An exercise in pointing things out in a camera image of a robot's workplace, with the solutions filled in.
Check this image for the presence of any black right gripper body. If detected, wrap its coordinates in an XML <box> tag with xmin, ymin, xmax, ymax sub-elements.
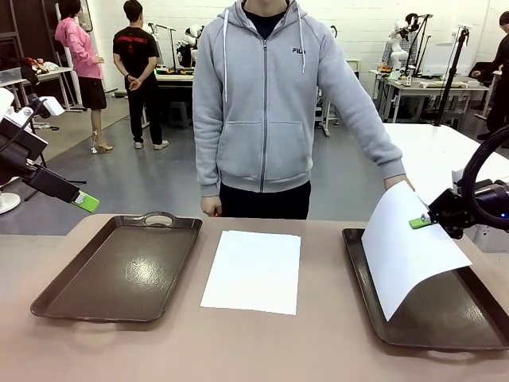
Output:
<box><xmin>427</xmin><ymin>189</ymin><xmax>476</xmax><ymax>240</ymax></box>

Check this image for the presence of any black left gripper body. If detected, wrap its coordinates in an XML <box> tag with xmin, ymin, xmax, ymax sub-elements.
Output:
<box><xmin>0</xmin><ymin>130</ymin><xmax>49</xmax><ymax>186</ymax></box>

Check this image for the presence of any white A4 paper sheet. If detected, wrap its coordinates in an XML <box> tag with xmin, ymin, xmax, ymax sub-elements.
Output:
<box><xmin>200</xmin><ymin>229</ymin><xmax>302</xmax><ymax>317</ymax></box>
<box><xmin>360</xmin><ymin>181</ymin><xmax>473</xmax><ymax>323</ymax></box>

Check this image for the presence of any person's right forearm grey sleeve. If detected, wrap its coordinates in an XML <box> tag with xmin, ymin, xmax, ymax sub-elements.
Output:
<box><xmin>193</xmin><ymin>115</ymin><xmax>222</xmax><ymax>199</ymax></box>

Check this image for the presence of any person's left forearm grey sleeve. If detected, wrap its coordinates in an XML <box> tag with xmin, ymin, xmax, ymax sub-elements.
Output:
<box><xmin>348</xmin><ymin>111</ymin><xmax>407</xmax><ymax>181</ymax></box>

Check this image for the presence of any person's left hand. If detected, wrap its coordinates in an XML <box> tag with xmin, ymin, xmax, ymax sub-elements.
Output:
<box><xmin>383</xmin><ymin>173</ymin><xmax>416</xmax><ymax>192</ymax></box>

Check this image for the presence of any person's right hand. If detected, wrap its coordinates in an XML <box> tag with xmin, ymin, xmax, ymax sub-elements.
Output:
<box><xmin>200</xmin><ymin>195</ymin><xmax>223</xmax><ymax>218</ymax></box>

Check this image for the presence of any white round stand base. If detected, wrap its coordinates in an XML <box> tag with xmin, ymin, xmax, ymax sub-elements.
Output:
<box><xmin>0</xmin><ymin>189</ymin><xmax>22</xmax><ymax>216</ymax></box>

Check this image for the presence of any white side table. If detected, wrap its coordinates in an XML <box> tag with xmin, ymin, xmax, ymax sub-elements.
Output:
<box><xmin>0</xmin><ymin>66</ymin><xmax>76</xmax><ymax>116</ymax></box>

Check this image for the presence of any pile of clothes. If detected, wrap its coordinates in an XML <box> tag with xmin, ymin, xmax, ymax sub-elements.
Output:
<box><xmin>21</xmin><ymin>57</ymin><xmax>59</xmax><ymax>75</ymax></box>

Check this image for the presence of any brown plastic tray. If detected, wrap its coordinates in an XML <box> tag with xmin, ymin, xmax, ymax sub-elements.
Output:
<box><xmin>30</xmin><ymin>210</ymin><xmax>204</xmax><ymax>325</ymax></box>
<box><xmin>341</xmin><ymin>228</ymin><xmax>509</xmax><ymax>356</ymax></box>

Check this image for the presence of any mannequin in pink hoodie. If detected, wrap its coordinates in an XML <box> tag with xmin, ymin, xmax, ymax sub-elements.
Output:
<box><xmin>54</xmin><ymin>0</ymin><xmax>115</xmax><ymax>154</ymax></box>

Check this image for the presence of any grey workbench with equipment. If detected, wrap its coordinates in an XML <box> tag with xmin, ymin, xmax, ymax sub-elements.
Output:
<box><xmin>372</xmin><ymin>69</ymin><xmax>491</xmax><ymax>123</ymax></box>

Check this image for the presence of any black tripod stand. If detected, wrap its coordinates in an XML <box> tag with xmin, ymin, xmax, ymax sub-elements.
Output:
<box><xmin>431</xmin><ymin>24</ymin><xmax>471</xmax><ymax>127</ymax></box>

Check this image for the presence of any person in black clothes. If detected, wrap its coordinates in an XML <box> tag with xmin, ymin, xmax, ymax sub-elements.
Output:
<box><xmin>468</xmin><ymin>10</ymin><xmax>509</xmax><ymax>149</ymax></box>

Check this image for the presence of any grey plastic stool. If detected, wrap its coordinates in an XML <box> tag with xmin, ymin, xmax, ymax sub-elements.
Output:
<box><xmin>169</xmin><ymin>101</ymin><xmax>192</xmax><ymax>129</ymax></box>

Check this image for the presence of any person in black red-print t-shirt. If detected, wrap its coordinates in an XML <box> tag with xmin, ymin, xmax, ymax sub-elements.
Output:
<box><xmin>112</xmin><ymin>0</ymin><xmax>170</xmax><ymax>150</ymax></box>

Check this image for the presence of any brown-topped workbench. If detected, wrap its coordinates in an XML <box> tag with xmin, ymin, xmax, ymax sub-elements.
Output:
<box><xmin>153</xmin><ymin>67</ymin><xmax>196</xmax><ymax>129</ymax></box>

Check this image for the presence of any person in grey hoodie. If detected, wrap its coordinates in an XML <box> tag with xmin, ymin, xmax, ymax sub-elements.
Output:
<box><xmin>192</xmin><ymin>0</ymin><xmax>417</xmax><ymax>220</ymax></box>

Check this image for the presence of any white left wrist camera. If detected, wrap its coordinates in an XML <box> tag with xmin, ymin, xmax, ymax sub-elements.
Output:
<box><xmin>26</xmin><ymin>94</ymin><xmax>65</xmax><ymax>119</ymax></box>

